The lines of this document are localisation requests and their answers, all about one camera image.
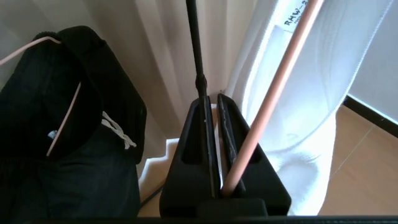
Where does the black knitted garment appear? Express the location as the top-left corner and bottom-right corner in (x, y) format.
(0, 25), (147, 218)

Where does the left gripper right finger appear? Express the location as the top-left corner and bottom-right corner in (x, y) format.
(216, 93), (292, 217)

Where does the pink clothes hanger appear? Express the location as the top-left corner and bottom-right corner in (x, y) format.
(0, 36), (82, 158)
(221, 0), (326, 198)

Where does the beige curtain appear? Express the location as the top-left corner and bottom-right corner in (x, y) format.
(0, 0), (274, 175)

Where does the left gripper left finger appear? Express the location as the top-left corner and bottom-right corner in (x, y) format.
(159, 95), (221, 217)

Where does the white printed garment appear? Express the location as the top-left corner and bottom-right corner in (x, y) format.
(225, 0), (394, 217)

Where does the black clothes rack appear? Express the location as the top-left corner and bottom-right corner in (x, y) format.
(139, 0), (208, 208)

